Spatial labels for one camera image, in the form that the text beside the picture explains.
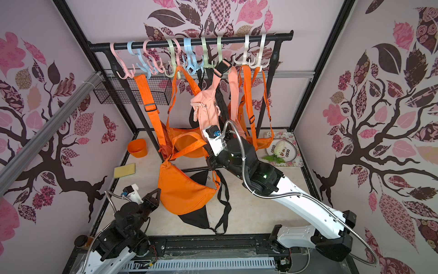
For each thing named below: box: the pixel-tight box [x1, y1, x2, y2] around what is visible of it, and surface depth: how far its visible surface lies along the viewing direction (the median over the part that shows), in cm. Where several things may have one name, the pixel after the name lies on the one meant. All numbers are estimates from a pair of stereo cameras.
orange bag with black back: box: [157, 131, 221, 216], surface depth 74 cm
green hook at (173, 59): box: [163, 38, 182, 80], surface depth 58 cm
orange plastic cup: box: [127, 138, 148, 159], surface depth 108 cm
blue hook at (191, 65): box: [181, 37, 202, 76], surface depth 61 cm
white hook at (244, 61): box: [233, 34, 251, 66], surface depth 56 cm
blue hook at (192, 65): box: [182, 37, 205, 75], surface depth 62 cm
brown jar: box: [74, 234, 95, 251], surface depth 69 cm
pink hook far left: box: [110, 42, 136, 79], surface depth 57 cm
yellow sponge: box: [114, 162, 136, 179], surface depth 100 cm
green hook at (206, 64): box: [200, 36, 217, 70], surface depth 63 cm
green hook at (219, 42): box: [211, 35, 223, 70], surface depth 55 cm
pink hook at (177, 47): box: [171, 37, 181, 67], surface depth 53 cm
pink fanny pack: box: [190, 58, 248, 143], surface depth 67 cm
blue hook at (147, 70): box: [127, 41, 152, 80], surface depth 56 cm
